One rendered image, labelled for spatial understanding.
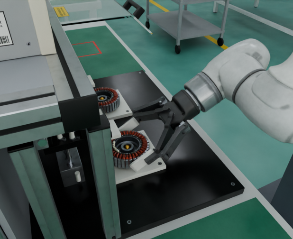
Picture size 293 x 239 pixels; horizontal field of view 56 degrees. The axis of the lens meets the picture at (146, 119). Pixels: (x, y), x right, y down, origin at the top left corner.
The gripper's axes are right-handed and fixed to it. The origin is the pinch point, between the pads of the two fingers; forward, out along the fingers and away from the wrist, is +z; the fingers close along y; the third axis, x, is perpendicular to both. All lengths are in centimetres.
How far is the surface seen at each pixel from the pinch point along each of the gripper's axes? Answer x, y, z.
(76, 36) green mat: -7, 96, -1
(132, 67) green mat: -14, 51, -14
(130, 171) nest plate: -1.0, -6.0, 2.4
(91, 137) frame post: 26.5, -20.4, -2.0
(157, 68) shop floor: -115, 181, -39
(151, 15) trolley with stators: -118, 284, -80
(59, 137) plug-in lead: 16.8, -2.0, 8.2
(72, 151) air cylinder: 8.6, 1.8, 10.5
